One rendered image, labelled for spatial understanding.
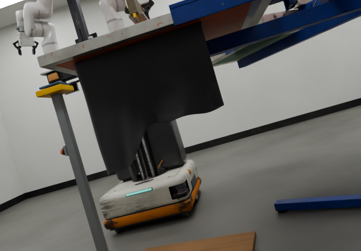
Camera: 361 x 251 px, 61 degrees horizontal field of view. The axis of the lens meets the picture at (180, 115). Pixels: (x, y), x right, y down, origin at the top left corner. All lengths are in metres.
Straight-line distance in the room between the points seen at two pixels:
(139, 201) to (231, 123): 3.25
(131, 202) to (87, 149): 3.51
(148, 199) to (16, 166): 4.37
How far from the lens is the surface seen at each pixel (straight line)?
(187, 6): 1.04
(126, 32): 1.07
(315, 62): 5.40
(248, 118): 5.13
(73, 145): 1.55
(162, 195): 2.06
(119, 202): 2.16
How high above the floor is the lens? 0.66
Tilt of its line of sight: level
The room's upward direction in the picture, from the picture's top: 16 degrees counter-clockwise
